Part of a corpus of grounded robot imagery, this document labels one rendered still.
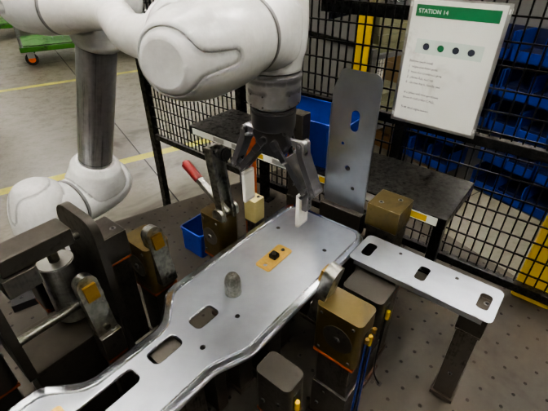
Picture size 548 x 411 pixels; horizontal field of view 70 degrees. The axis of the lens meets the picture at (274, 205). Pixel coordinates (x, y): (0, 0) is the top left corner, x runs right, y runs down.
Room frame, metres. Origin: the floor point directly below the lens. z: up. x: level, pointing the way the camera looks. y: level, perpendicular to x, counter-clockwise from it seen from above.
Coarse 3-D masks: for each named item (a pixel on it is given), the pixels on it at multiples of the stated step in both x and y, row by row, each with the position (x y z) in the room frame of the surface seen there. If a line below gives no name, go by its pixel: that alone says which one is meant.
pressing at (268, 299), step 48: (240, 240) 0.69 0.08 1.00; (288, 240) 0.69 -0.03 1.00; (336, 240) 0.69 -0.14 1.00; (192, 288) 0.54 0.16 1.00; (288, 288) 0.54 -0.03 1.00; (192, 336) 0.43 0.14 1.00; (240, 336) 0.43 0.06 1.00; (96, 384) 0.34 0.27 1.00; (144, 384) 0.34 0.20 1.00; (192, 384) 0.34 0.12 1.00
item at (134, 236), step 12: (132, 240) 0.60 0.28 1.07; (132, 252) 0.60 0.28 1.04; (144, 252) 0.57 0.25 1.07; (132, 264) 0.60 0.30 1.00; (144, 264) 0.57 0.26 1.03; (144, 276) 0.58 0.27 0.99; (156, 276) 0.57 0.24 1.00; (144, 288) 0.59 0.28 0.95; (156, 288) 0.57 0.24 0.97; (168, 288) 0.60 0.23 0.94; (144, 300) 0.61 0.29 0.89; (156, 300) 0.58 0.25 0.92; (156, 312) 0.59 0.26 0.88; (156, 324) 0.60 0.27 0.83
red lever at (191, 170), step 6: (186, 162) 0.79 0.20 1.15; (186, 168) 0.78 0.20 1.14; (192, 168) 0.78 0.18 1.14; (192, 174) 0.77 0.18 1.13; (198, 174) 0.77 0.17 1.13; (198, 180) 0.76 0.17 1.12; (204, 180) 0.76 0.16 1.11; (204, 186) 0.75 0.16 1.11; (210, 192) 0.74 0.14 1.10; (210, 198) 0.74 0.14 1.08; (228, 210) 0.71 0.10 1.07
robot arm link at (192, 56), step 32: (64, 0) 0.79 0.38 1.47; (96, 0) 0.75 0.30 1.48; (160, 0) 0.51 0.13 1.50; (192, 0) 0.46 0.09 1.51; (224, 0) 0.48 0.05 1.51; (256, 0) 0.54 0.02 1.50; (64, 32) 0.82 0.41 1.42; (128, 32) 0.53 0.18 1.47; (160, 32) 0.42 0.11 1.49; (192, 32) 0.42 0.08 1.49; (224, 32) 0.44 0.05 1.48; (256, 32) 0.48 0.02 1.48; (160, 64) 0.42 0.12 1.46; (192, 64) 0.41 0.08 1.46; (224, 64) 0.43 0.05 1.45; (256, 64) 0.48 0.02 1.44; (192, 96) 0.42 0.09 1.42
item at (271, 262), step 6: (276, 246) 0.66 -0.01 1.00; (282, 246) 0.66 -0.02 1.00; (270, 252) 0.64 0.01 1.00; (276, 252) 0.63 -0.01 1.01; (282, 252) 0.64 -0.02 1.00; (288, 252) 0.64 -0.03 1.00; (264, 258) 0.63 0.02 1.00; (270, 258) 0.63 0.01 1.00; (276, 258) 0.62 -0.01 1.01; (282, 258) 0.63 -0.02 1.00; (258, 264) 0.61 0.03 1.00; (270, 264) 0.61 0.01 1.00; (276, 264) 0.61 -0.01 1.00; (270, 270) 0.59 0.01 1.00
